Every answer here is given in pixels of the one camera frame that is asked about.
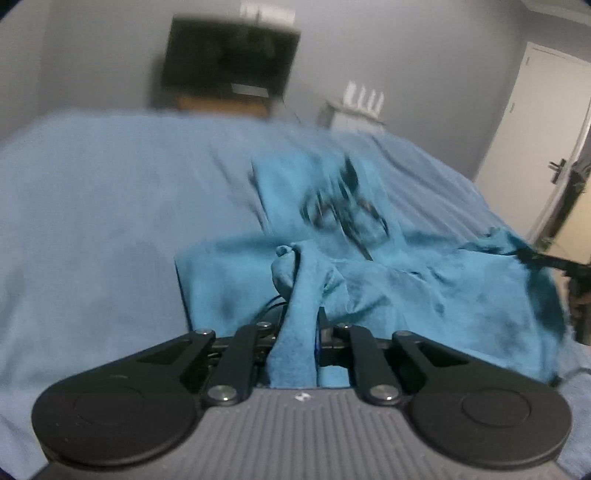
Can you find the teal tie-dye hoodie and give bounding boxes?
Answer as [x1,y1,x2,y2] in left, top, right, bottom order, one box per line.
[175,150,583,388]

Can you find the white room door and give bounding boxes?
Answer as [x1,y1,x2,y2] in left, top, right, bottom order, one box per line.
[475,43,590,240]

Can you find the light blue bed blanket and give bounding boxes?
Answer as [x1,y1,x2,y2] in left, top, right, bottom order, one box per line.
[1,113,590,479]

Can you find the white small shelf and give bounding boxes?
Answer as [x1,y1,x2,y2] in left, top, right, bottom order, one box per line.
[318,102,386,133]

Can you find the wooden tv stand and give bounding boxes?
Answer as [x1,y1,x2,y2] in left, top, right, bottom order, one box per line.
[176,95,270,119]

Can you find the white wifi router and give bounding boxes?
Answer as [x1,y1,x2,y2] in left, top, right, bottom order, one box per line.
[342,81,386,116]

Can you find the black flat screen television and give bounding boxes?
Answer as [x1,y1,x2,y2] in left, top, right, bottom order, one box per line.
[161,16,301,98]

